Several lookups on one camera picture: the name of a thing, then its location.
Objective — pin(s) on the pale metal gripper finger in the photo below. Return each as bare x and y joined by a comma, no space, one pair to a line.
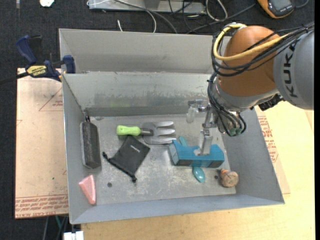
206,144
202,106

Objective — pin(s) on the blue rectangular block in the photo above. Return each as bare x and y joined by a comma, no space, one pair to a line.
185,155

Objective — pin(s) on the brown cork stopper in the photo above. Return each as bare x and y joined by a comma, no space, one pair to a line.
228,178

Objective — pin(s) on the grey metal bin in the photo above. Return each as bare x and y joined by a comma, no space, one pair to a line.
160,184

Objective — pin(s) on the dark grey flat block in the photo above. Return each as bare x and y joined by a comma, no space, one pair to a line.
90,146

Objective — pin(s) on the pink triangular wedge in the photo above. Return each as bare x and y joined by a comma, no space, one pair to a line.
89,187

